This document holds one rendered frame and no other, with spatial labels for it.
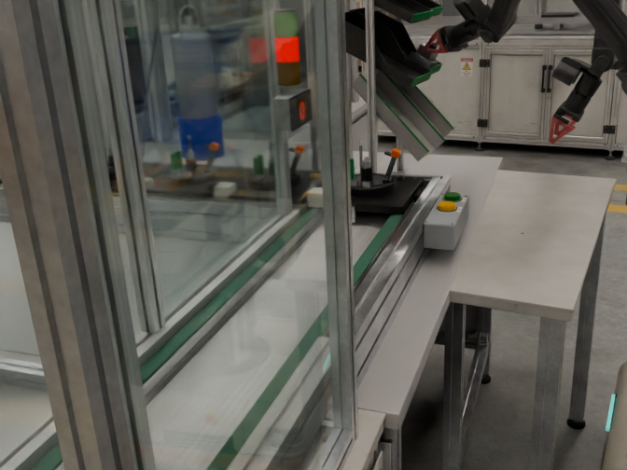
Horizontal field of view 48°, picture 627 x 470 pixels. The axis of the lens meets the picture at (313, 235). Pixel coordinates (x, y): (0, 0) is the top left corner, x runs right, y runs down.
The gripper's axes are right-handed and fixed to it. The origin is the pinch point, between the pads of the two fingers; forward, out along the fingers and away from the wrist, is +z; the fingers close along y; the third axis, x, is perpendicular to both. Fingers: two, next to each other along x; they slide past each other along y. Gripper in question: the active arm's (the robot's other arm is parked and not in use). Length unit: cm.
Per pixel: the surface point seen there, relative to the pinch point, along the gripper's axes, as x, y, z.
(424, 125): 20.2, 8.4, 4.5
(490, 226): 51, 23, -12
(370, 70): 2.8, 26.6, 3.7
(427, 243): 48, 53, -13
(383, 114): 14.2, 22.2, 7.2
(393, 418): 67, 103, -30
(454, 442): 105, 31, 14
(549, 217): 54, 10, -22
